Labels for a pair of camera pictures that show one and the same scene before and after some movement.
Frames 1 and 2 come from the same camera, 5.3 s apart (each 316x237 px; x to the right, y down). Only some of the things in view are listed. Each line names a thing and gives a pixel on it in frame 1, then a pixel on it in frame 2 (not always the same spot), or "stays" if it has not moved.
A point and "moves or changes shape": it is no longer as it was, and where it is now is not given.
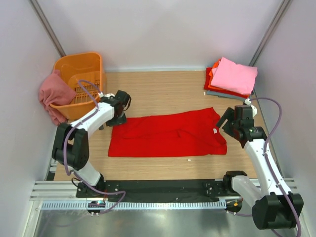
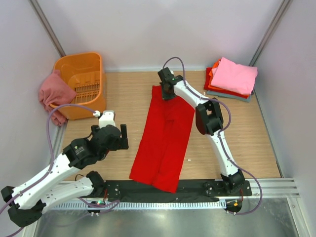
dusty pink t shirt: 56,89 stays
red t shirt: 189,132 moves or changes shape
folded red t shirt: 206,88 stays
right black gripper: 227,122 -> 167,91
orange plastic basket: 85,71 stays
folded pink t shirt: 236,78 stays
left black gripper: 116,121 -> 123,138
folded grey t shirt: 226,95 stays
